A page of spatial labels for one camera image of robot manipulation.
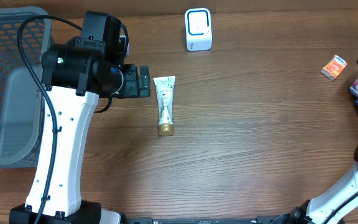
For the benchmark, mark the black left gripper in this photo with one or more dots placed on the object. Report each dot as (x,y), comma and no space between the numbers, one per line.
(133,89)

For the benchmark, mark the white cosmetic tube gold cap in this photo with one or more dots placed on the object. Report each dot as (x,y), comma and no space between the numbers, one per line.
(164,88)

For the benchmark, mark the small orange tissue pack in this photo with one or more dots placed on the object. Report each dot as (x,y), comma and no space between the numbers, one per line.
(334,67)

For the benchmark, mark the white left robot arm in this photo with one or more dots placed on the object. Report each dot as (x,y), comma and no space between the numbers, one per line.
(75,76)

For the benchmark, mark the white barcode scanner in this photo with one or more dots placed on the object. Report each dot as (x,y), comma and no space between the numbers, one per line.
(198,29)

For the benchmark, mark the grey plastic shopping basket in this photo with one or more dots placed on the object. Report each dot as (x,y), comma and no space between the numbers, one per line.
(21,103)

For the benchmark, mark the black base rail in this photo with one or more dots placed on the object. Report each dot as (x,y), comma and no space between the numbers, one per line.
(197,221)

